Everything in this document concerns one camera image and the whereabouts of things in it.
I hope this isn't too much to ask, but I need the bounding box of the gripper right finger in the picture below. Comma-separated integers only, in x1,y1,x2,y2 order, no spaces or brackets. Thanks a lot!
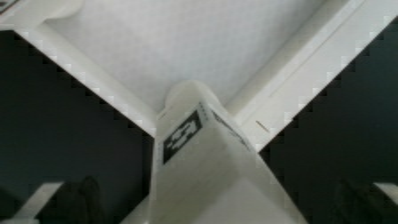
331,180,398,224

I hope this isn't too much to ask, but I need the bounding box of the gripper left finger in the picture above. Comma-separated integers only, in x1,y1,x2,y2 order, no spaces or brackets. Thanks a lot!
0,175,109,224

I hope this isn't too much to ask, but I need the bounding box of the white desk leg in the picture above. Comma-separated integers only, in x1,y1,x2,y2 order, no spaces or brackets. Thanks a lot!
121,80,308,224

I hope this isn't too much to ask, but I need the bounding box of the white square desk top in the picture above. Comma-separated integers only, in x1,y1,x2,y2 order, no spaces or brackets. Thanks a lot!
0,0,398,146

